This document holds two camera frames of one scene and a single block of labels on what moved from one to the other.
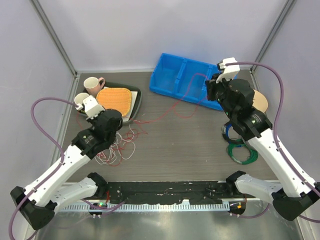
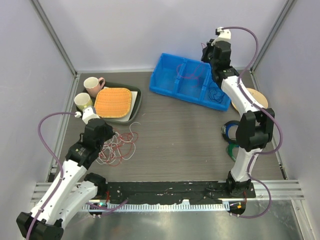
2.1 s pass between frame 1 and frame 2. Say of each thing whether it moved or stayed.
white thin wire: stayed
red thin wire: moved
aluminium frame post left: stayed
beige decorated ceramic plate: stayed
